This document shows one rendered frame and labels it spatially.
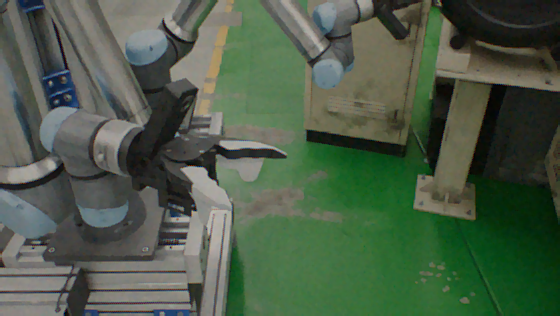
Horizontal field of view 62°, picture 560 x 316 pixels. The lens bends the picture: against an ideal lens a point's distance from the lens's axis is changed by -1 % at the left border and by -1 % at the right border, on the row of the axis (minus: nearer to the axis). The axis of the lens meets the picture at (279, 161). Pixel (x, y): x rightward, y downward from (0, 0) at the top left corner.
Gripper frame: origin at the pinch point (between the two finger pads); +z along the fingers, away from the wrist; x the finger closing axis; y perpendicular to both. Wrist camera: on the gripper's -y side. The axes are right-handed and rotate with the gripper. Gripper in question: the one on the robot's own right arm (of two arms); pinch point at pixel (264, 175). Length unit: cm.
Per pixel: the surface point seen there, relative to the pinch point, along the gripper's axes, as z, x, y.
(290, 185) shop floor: -51, -140, 88
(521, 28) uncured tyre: 28, -103, -5
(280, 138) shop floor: -73, -177, 83
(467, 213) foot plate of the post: 30, -152, 84
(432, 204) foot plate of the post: 15, -152, 85
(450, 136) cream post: 16, -150, 49
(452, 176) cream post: 20, -153, 69
